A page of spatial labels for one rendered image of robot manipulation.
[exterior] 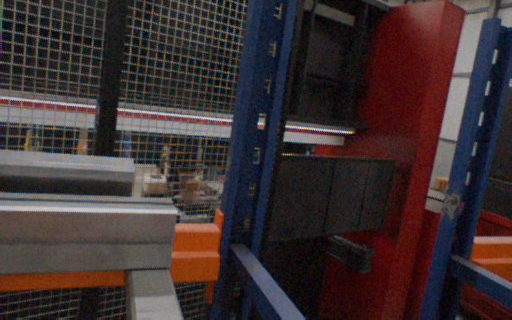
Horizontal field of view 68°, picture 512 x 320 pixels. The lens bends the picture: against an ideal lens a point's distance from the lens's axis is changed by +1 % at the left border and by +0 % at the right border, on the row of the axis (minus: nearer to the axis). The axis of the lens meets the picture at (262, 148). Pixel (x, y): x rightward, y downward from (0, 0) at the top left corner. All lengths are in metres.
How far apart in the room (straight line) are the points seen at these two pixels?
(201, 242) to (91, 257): 0.17
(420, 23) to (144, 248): 2.37
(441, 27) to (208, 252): 2.20
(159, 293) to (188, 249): 0.16
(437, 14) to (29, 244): 2.41
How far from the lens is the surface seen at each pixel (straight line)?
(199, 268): 0.52
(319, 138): 2.62
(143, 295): 0.37
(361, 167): 2.24
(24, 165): 0.44
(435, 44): 2.52
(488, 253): 0.77
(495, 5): 10.17
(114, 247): 0.39
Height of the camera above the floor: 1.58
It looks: 7 degrees down
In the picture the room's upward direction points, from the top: 8 degrees clockwise
